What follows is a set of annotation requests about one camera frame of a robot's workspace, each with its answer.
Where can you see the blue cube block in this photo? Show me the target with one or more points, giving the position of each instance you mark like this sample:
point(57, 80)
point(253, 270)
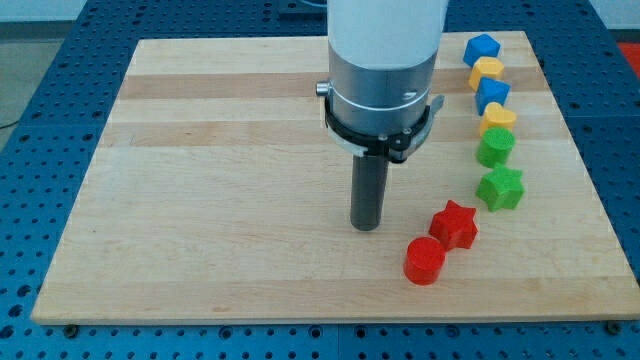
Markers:
point(490, 90)

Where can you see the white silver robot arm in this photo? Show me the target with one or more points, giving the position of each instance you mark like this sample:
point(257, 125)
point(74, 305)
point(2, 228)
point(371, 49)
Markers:
point(381, 59)

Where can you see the red cylinder block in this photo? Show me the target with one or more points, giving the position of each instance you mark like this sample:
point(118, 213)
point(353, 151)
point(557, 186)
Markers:
point(425, 258)

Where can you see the yellow hexagon block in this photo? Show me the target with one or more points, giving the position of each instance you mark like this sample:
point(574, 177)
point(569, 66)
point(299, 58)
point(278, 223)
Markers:
point(485, 66)

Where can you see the red star block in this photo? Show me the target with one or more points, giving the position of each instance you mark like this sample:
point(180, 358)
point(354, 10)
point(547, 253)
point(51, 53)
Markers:
point(454, 226)

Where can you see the green star block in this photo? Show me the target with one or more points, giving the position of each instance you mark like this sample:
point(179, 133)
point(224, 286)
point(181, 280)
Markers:
point(501, 188)

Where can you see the yellow heart block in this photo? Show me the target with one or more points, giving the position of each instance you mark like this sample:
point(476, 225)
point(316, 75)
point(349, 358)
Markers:
point(496, 115)

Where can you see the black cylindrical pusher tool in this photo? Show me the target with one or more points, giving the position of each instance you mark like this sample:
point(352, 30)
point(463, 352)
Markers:
point(369, 174)

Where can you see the wooden board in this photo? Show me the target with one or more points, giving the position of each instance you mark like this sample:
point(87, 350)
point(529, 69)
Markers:
point(216, 196)

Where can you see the blue pentagon block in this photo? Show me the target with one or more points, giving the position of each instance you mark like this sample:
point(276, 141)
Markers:
point(482, 45)

